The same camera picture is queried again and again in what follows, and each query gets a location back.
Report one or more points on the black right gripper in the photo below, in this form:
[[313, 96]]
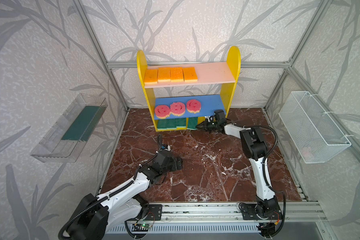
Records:
[[214, 124]]

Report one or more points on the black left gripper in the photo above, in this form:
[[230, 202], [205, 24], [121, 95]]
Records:
[[174, 163]]

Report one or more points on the green sponge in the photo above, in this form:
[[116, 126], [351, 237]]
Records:
[[162, 125], [181, 123], [171, 124], [192, 123]]

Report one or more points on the pink smiley sponge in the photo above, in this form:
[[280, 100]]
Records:
[[193, 106], [178, 109], [162, 111]]

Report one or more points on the orange sponge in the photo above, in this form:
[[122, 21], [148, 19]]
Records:
[[164, 75], [151, 77], [177, 74], [190, 75]]

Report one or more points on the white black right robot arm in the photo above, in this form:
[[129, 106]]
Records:
[[258, 142]]

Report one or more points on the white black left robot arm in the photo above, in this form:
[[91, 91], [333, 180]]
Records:
[[95, 215]]

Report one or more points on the yellow shelf with coloured boards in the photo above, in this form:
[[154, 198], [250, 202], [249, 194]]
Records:
[[215, 88]]

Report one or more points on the green pad in clear bin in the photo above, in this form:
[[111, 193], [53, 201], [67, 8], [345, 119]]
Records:
[[83, 126]]

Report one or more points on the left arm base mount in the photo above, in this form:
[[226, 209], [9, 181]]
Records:
[[150, 212]]

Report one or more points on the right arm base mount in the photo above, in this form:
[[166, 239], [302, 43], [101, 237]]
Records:
[[261, 210]]

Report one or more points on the white wire mesh basket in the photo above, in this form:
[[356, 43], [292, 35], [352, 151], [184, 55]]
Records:
[[314, 132]]

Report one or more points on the clear plastic wall bin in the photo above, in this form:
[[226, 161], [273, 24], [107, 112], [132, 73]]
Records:
[[51, 148]]

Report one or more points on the aluminium front rail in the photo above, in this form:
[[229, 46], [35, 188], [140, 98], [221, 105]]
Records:
[[228, 212]]

